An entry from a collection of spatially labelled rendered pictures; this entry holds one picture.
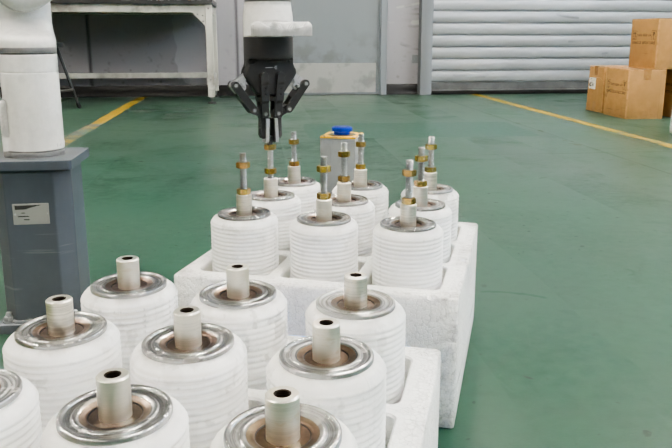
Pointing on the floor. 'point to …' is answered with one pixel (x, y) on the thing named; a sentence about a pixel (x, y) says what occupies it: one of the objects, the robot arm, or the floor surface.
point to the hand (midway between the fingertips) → (270, 129)
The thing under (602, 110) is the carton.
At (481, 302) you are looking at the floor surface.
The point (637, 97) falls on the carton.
